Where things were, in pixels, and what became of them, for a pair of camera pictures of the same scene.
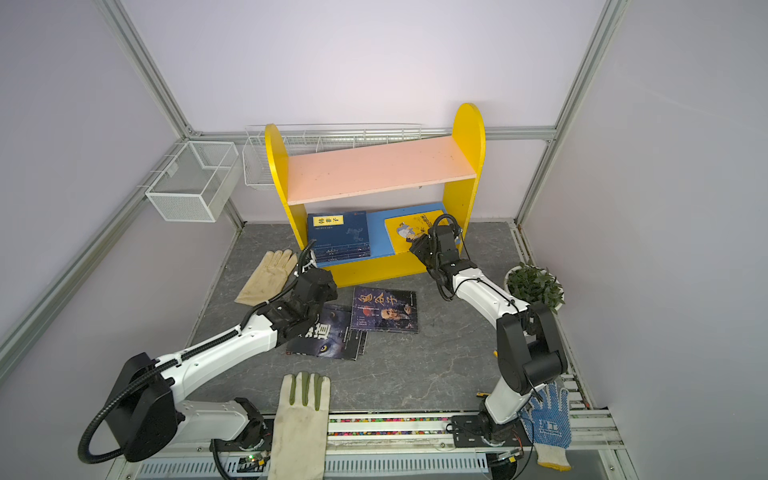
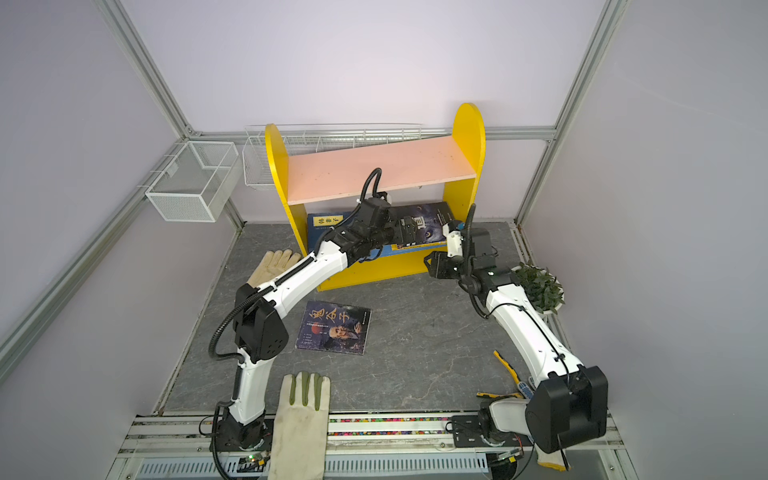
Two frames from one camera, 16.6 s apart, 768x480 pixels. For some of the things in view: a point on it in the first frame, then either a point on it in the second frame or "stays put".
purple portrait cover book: (384, 310) to (331, 327)
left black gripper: (333, 291) to (400, 236)
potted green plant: (533, 285) stays put
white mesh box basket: (198, 183) stays put
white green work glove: (300, 427) stays put
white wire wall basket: (320, 138) stays put
